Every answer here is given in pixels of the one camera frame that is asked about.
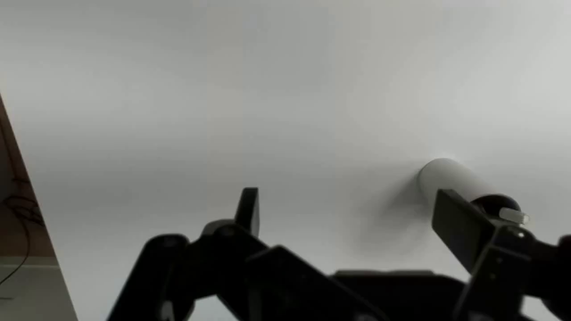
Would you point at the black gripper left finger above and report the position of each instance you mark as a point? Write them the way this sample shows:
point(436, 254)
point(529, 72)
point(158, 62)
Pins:
point(208, 269)

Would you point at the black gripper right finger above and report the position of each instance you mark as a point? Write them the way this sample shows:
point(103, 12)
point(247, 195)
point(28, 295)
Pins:
point(476, 238)

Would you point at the white ceramic mug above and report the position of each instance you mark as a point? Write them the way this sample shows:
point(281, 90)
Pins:
point(449, 176)

